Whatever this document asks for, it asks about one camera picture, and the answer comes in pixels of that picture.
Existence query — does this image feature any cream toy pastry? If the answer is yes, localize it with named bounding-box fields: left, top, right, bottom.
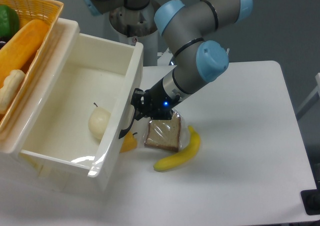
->
left=0, top=69, right=25, bottom=114

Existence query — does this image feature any yellow bell pepper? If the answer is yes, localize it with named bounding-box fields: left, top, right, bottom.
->
left=120, top=132, right=138, bottom=153

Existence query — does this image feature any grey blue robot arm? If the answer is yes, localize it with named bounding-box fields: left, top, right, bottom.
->
left=84, top=0, right=253, bottom=120

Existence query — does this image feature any bagged bread slice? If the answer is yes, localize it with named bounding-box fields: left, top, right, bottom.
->
left=144, top=109, right=183, bottom=153

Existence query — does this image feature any white pear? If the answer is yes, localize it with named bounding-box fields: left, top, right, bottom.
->
left=88, top=102, right=111, bottom=140

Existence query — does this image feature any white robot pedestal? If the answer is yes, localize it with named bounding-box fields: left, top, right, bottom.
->
left=109, top=0, right=160, bottom=66

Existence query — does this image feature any orange baguette bread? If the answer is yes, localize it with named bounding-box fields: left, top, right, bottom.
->
left=0, top=19, right=49, bottom=86

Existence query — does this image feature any black top drawer handle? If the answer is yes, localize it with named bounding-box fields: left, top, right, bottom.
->
left=118, top=107, right=137, bottom=139

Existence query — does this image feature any yellow banana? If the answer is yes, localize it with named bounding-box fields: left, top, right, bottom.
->
left=153, top=125, right=201, bottom=172

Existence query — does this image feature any white drawer cabinet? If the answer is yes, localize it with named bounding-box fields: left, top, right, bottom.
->
left=0, top=18, right=110, bottom=191

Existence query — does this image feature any yellow woven basket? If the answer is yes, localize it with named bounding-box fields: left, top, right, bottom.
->
left=0, top=0, right=64, bottom=132

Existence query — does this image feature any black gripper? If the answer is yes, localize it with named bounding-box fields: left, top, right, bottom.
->
left=130, top=82, right=180, bottom=120

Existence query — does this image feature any green bell pepper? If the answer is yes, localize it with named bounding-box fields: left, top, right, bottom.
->
left=0, top=5, right=20, bottom=38

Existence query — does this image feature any white metal bracket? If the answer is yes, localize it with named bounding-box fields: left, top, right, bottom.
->
left=157, top=49, right=175, bottom=66

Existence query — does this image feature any black device at edge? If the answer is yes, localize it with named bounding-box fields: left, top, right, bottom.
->
left=300, top=189, right=320, bottom=216

